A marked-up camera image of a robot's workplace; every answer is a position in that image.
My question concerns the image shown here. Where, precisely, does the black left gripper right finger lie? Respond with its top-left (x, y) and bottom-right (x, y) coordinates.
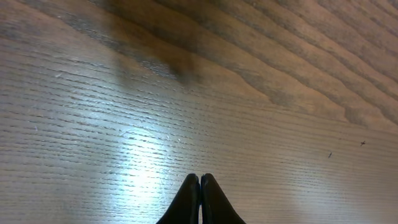
top-left (201, 173), bottom-right (245, 224)

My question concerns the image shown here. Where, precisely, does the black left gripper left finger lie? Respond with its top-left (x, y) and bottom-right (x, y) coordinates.
top-left (157, 174), bottom-right (201, 224)

